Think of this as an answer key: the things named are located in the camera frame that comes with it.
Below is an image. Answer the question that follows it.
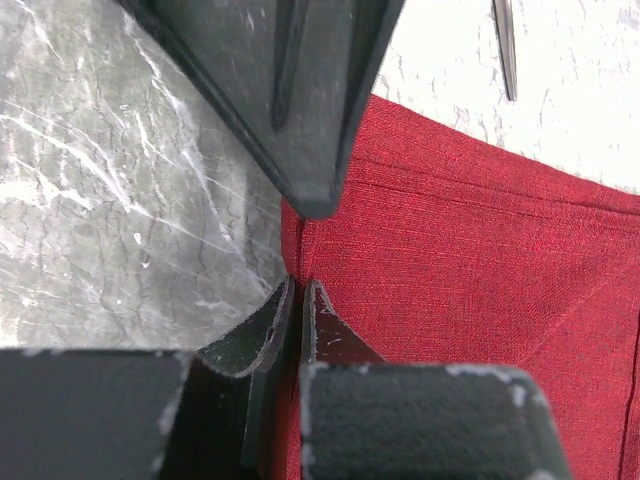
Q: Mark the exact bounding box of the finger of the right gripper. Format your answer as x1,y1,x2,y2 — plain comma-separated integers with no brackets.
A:
124,0,403,219

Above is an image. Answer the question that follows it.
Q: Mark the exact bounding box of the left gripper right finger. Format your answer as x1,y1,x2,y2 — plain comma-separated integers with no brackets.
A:
299,280,571,479

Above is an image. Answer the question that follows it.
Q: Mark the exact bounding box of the dark red cloth napkin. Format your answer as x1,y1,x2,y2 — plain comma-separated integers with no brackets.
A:
281,96,639,479

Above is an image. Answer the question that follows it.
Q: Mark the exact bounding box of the blue handled knife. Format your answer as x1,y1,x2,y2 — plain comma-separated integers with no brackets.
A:
493,0,517,102

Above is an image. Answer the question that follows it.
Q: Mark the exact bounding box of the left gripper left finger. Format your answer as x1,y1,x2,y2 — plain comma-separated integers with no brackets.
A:
1,278,295,479

